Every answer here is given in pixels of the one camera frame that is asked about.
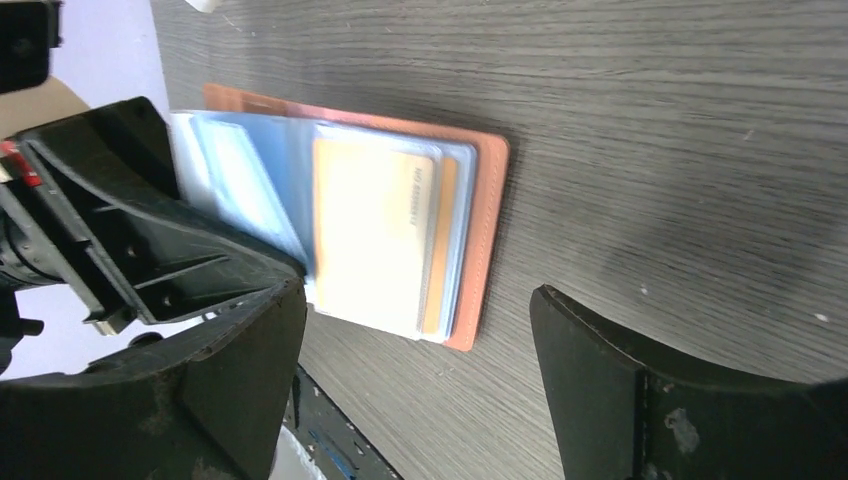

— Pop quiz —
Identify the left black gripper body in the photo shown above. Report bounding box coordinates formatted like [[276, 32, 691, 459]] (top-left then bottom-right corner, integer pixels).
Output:
[[1, 137, 113, 371]]

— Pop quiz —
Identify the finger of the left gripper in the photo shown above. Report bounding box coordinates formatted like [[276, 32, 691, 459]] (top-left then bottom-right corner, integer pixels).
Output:
[[16, 97, 305, 326]]

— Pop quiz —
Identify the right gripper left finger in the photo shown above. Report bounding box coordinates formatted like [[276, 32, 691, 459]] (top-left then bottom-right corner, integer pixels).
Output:
[[1, 280, 307, 479]]

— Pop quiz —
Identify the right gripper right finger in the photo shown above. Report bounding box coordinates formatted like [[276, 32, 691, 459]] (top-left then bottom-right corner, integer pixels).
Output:
[[529, 285, 847, 479]]

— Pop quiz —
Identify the tan leather card holder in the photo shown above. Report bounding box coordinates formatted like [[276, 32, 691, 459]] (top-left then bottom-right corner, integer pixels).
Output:
[[170, 84, 510, 351]]

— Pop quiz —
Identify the gold card in holder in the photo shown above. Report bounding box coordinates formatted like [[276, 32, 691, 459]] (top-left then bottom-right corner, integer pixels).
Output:
[[313, 137, 442, 339]]

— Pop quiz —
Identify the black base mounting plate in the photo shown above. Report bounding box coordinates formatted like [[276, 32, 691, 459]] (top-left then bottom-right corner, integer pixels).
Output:
[[283, 366, 402, 480]]

